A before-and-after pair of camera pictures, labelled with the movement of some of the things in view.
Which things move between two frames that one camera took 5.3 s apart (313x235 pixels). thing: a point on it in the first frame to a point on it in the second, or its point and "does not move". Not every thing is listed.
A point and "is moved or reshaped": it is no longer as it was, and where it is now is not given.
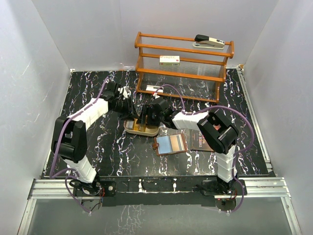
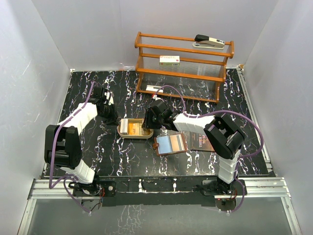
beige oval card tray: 151,130 is moved or reshaped
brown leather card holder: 170,144 does not move
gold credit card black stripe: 177,143 does not move
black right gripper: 146,110 does not move
